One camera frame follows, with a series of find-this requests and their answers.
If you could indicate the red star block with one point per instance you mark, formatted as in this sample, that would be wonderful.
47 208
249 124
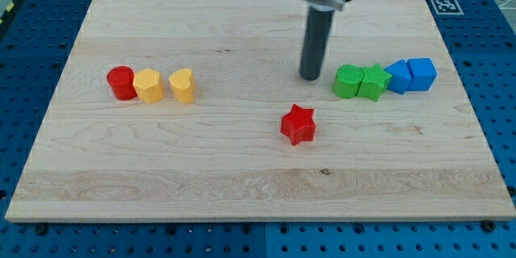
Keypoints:
298 125

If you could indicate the green star block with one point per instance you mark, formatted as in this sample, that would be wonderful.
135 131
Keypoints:
374 83

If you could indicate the light wooden board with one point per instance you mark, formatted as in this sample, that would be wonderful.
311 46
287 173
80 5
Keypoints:
417 156

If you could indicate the yellow heart block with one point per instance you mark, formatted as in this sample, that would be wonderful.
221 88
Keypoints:
183 86

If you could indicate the green cylinder block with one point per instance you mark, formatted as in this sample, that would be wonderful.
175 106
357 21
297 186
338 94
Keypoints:
347 81

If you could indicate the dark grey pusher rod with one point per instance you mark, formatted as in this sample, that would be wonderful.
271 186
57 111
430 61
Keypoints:
318 26

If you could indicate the yellow hexagon block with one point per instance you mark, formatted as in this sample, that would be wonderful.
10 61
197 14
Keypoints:
148 85

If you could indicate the red cylinder block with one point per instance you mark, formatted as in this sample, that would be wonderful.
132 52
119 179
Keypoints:
120 80

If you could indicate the blue triangle block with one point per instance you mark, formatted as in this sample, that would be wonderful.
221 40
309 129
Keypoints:
401 77

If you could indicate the blue cube block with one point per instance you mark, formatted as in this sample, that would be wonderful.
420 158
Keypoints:
423 73

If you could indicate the white fiducial marker tag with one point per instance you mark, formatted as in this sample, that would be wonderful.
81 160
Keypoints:
446 7

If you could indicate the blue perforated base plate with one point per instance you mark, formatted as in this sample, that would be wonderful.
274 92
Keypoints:
33 54

